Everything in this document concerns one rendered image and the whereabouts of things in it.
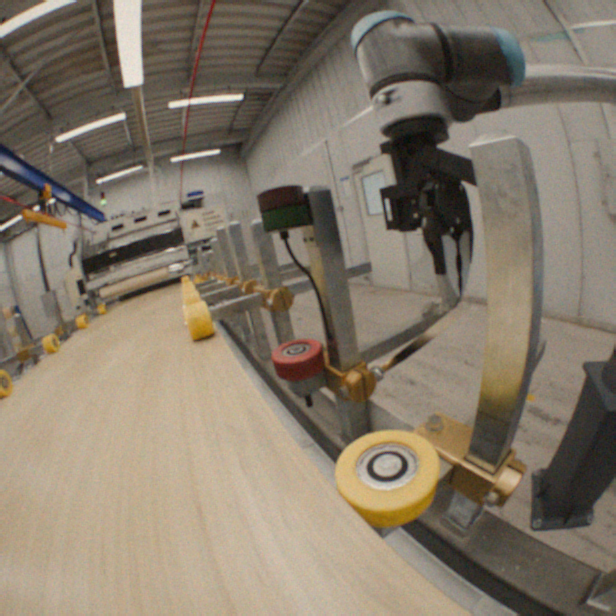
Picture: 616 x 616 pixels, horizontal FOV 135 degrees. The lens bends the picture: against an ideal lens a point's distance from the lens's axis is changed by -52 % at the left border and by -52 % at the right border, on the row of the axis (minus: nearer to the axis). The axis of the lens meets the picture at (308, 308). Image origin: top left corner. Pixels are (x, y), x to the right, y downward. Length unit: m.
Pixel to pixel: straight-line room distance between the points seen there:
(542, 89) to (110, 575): 0.79
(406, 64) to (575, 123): 2.66
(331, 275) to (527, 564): 0.48
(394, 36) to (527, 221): 0.25
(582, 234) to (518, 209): 2.67
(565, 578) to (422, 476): 0.31
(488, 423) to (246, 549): 0.20
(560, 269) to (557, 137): 1.24
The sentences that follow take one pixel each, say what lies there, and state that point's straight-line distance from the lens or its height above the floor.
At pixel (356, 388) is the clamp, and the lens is 0.38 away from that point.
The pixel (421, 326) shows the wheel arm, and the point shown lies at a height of 0.85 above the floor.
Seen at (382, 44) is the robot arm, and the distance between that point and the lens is 0.34.
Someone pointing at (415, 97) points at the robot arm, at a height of 1.20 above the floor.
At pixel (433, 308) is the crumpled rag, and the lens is 0.61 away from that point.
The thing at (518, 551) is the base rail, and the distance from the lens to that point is 0.42.
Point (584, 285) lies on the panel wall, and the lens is 2.91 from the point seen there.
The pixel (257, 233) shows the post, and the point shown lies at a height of 1.10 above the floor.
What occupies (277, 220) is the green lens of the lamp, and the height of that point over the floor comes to 1.09.
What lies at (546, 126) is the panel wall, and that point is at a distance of 2.95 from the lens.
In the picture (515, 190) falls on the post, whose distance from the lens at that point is 0.17.
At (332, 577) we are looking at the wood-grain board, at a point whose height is 0.90.
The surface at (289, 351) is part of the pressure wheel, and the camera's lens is 0.41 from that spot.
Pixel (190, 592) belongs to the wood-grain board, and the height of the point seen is 0.90.
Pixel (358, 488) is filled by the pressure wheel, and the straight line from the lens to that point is 0.20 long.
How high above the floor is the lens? 1.07
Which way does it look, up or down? 16 degrees down
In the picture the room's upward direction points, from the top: 12 degrees counter-clockwise
